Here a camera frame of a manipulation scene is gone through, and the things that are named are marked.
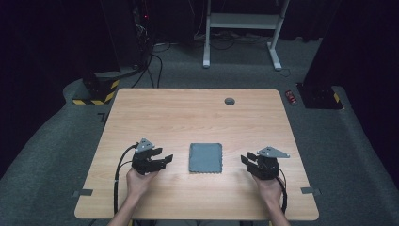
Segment black equipment tower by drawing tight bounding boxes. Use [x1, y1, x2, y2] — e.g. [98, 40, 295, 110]
[99, 0, 155, 70]

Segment black yellow striped stand base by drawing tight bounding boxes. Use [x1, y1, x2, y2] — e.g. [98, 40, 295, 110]
[72, 69, 121, 106]

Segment white metal stand frame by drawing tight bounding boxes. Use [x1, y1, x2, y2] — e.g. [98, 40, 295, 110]
[202, 0, 292, 72]

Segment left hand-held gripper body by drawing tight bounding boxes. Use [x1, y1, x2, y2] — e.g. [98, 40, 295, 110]
[130, 137, 158, 176]

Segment black floor cable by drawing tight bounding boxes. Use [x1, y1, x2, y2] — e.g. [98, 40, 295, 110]
[151, 53, 164, 89]
[130, 41, 155, 89]

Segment grey tape piece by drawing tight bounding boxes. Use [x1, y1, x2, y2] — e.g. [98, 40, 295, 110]
[72, 188, 94, 199]
[299, 186, 322, 197]

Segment tangle of floor cables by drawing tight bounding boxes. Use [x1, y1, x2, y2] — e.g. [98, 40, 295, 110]
[193, 29, 271, 51]

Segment red can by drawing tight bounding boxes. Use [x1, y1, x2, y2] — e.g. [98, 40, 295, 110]
[284, 89, 298, 107]

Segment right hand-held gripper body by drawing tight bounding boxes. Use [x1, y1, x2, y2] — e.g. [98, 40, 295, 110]
[247, 145, 292, 182]

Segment person's right hand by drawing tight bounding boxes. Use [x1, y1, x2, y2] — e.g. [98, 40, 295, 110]
[251, 173, 284, 207]

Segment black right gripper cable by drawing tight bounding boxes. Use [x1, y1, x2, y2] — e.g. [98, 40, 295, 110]
[275, 167, 289, 215]

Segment grey cloth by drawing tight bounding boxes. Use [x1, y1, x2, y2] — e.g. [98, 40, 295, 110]
[188, 142, 224, 175]

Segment person's left hand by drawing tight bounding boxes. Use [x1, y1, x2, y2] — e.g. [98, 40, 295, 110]
[125, 167, 160, 202]

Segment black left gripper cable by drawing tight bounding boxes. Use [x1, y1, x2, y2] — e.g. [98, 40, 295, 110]
[113, 142, 139, 217]

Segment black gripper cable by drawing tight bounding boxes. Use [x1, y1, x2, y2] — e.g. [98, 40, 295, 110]
[113, 142, 139, 217]
[275, 167, 289, 215]

